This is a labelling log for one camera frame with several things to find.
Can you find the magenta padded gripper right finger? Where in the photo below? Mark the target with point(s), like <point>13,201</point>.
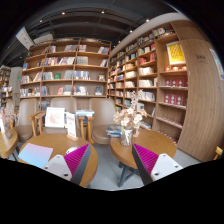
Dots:
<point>151,166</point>

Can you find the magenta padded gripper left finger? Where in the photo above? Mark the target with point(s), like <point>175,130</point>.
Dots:
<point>70,167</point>

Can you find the white computer mouse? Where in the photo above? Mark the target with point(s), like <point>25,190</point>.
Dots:
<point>71,150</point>

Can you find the pastel gradient mouse pad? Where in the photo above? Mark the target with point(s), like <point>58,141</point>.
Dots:
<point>35,155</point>

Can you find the round wooden table right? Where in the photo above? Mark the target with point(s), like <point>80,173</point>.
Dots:
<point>152,140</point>

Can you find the round wooden table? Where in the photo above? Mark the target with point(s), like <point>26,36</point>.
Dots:
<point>152,140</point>
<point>60,143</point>
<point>8,146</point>

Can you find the white sign in wooden stand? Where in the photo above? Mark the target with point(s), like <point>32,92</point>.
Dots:
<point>71,126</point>

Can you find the glass vase with dried flowers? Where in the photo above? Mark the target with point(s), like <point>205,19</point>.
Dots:
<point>129,118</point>

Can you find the stack of books on chair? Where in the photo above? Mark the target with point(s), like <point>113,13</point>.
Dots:
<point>114,130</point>

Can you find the white framed picture on chair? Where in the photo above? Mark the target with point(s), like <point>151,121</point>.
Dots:
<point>54,117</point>

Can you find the wooden side stool with books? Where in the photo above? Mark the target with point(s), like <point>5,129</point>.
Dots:
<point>85,117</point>

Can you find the beige armchair left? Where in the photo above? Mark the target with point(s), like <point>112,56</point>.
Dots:
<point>24,127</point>

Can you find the beige armchair right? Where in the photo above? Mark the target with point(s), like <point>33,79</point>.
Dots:
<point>104,110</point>

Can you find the round wooden table far left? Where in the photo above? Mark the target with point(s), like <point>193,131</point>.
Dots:
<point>8,146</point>

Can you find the yellow poster on shelf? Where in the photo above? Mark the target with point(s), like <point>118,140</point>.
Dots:
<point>175,53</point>

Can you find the white hanging ceiling sign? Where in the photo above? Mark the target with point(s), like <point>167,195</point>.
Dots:
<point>24,38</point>

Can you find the wooden bookshelf back wall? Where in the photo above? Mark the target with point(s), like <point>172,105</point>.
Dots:
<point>67,67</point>

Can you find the wooden bookshelf wall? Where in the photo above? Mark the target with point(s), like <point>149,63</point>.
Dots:
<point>184,102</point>
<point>67,67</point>

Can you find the wooden bookshelf right wall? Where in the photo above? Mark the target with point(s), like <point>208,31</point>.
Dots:
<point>184,102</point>

